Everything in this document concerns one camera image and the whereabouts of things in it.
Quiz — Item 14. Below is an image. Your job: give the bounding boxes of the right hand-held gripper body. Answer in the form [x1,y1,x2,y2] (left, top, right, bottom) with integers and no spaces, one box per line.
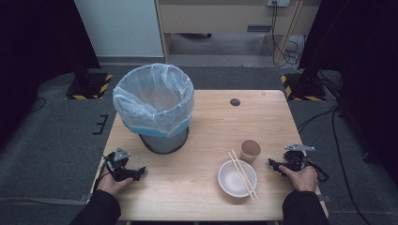
[283,142,316,173]

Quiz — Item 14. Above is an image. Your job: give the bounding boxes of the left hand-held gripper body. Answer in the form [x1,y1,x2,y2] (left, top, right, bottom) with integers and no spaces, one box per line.
[103,146,139,183]

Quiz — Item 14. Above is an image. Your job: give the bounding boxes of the brown paper cup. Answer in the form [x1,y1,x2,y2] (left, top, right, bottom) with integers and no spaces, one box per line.
[239,139,262,165]

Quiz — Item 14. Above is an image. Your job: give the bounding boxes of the wooden chopstick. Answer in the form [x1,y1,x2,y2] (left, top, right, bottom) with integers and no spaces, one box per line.
[231,148,260,202]
[228,152,257,206]

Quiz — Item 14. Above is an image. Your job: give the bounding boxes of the grey mesh trash bin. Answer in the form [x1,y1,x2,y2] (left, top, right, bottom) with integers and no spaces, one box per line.
[139,126,190,155]

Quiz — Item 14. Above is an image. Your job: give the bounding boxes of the translucent plastic bin bag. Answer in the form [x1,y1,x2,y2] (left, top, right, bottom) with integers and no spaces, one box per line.
[112,63,195,139]

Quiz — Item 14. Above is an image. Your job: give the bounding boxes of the person's left hand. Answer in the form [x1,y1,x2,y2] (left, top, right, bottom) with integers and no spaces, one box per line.
[97,170,134,198]

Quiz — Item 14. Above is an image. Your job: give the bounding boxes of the person's right hand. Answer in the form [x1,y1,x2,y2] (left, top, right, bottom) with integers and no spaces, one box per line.
[278,164,318,192]

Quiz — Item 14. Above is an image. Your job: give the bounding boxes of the white disposable bowl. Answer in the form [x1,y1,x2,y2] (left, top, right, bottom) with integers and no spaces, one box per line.
[217,159,258,199]

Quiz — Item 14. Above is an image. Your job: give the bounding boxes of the striped black stand base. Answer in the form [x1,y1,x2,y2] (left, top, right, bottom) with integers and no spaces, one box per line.
[280,73,328,102]
[65,72,114,100]

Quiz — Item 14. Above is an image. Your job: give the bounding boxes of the black curtain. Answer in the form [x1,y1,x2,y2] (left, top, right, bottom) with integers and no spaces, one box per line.
[0,0,102,149]
[298,0,398,186]

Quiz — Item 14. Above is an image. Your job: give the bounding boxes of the grey power strip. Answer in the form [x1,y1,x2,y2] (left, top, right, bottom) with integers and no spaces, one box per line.
[267,0,291,8]

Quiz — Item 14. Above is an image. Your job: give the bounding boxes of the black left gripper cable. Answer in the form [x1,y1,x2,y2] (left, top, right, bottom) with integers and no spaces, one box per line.
[93,156,110,192]

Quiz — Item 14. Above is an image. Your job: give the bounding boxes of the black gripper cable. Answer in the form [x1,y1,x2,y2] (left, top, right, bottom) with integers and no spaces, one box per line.
[304,158,330,183]
[93,156,110,192]

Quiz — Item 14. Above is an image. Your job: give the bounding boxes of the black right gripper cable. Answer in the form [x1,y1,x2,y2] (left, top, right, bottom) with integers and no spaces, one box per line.
[304,158,330,183]

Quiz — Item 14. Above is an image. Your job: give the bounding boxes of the black floor cable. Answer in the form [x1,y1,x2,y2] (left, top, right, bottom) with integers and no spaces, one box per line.
[296,105,374,225]
[28,97,47,113]

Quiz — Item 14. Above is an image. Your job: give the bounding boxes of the black hanging cables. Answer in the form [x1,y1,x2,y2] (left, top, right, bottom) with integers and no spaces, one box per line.
[270,1,304,68]

